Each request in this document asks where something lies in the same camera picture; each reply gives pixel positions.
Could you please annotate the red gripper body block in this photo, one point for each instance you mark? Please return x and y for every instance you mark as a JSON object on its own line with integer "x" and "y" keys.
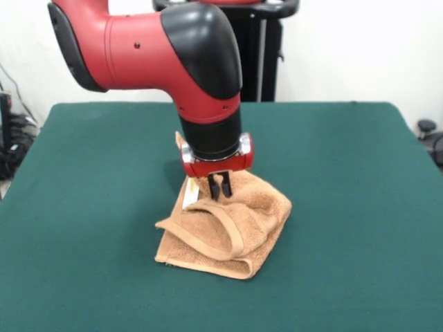
{"x": 221, "y": 167}

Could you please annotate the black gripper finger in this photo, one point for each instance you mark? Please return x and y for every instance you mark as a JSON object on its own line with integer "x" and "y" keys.
{"x": 214, "y": 188}
{"x": 226, "y": 185}

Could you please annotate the tan terry towel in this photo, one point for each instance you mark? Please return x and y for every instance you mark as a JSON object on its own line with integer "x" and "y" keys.
{"x": 214, "y": 235}

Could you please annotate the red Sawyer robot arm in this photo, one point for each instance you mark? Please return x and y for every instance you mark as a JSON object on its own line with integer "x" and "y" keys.
{"x": 138, "y": 52}

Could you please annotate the dark green table cloth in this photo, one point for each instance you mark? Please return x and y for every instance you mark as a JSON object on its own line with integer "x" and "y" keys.
{"x": 86, "y": 173}

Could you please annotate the grey black office chair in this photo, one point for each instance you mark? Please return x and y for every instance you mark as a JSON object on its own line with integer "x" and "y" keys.
{"x": 426, "y": 126}

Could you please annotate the black equipment box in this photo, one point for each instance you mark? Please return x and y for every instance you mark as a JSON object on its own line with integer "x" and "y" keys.
{"x": 7, "y": 121}

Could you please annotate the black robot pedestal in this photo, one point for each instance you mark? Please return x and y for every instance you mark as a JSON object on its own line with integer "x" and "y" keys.
{"x": 249, "y": 69}

